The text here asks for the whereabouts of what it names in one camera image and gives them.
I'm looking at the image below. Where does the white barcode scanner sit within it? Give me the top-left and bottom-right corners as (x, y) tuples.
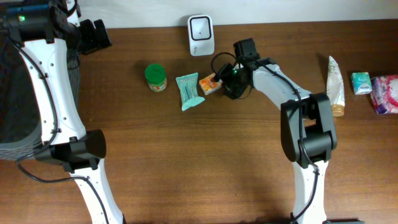
(187, 14), (215, 57)

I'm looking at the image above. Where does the orange tissue pack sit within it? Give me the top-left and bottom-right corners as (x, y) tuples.
(199, 73), (223, 95)

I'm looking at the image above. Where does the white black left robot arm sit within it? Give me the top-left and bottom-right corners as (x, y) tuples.
(1, 1), (125, 223)

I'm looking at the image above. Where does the green lid glass jar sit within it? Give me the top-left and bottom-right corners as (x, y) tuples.
(145, 64), (167, 92)

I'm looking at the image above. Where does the purple red snack bag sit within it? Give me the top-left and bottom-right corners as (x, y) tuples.
(371, 75), (397, 114)

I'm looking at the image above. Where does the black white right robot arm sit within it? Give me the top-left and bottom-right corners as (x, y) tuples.
(215, 39), (337, 223)

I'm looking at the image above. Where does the grey plastic mesh basket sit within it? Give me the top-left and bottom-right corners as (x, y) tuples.
(1, 34), (86, 161)

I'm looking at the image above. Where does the teal wet wipes pack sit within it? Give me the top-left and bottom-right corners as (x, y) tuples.
(175, 73), (205, 111)

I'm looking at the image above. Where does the white gold cap tube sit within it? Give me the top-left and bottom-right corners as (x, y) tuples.
(326, 56), (345, 117)

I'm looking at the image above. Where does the teal white tissue pack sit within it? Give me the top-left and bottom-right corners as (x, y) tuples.
(351, 72), (373, 95)

